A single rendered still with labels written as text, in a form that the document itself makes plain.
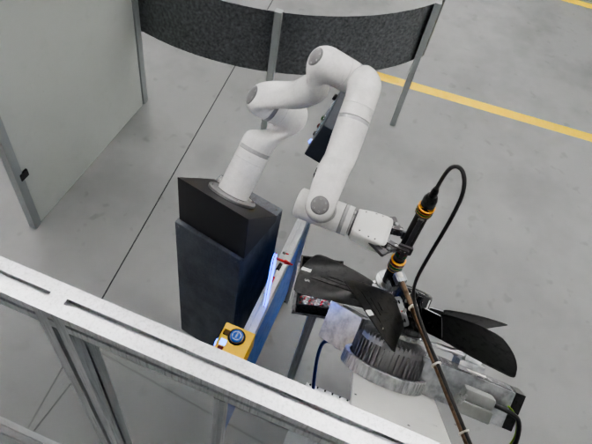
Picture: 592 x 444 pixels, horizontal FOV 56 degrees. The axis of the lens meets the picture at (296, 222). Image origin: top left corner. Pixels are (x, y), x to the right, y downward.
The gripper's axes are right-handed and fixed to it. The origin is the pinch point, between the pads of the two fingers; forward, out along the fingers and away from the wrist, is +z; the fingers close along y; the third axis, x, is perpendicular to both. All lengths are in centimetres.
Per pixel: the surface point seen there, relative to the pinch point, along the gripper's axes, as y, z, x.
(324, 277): -0.8, -17.9, -31.5
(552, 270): -141, 106, -150
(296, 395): 71, -13, 56
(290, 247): -28, -36, -63
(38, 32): -76, -179, -46
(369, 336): 11.5, 1.3, -34.0
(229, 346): 28, -37, -42
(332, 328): 5, -10, -51
